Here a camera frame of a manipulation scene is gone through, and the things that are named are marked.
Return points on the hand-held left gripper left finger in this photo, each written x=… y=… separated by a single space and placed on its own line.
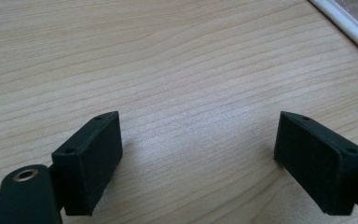
x=88 y=161

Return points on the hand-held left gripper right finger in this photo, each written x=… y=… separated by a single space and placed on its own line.
x=317 y=161

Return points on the clear plastic bag white trim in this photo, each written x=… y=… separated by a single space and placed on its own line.
x=348 y=23

